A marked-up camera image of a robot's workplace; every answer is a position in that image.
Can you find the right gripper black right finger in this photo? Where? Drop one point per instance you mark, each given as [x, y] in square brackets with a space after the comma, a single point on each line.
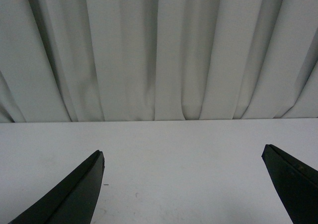
[296, 184]

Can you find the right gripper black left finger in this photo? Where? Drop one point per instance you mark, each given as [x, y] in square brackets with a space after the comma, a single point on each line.
[73, 200]

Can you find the grey-white pleated curtain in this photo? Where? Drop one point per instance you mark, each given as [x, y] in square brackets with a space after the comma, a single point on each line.
[145, 60]

